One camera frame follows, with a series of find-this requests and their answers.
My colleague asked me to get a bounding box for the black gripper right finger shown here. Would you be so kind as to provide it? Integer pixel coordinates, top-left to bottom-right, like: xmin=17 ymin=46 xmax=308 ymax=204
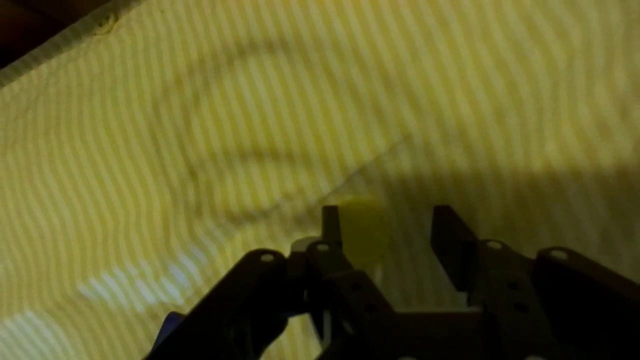
xmin=427 ymin=204 xmax=640 ymax=360

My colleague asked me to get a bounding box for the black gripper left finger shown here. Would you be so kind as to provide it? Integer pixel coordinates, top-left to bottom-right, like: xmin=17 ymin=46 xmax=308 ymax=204
xmin=145 ymin=204 xmax=401 ymax=360

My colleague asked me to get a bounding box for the yellow game chip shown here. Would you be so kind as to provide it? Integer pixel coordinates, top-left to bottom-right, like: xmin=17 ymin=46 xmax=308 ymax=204
xmin=338 ymin=195 xmax=390 ymax=267

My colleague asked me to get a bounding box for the yellow bed sheet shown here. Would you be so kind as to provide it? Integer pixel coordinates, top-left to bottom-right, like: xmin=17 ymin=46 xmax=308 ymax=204
xmin=0 ymin=0 xmax=640 ymax=360

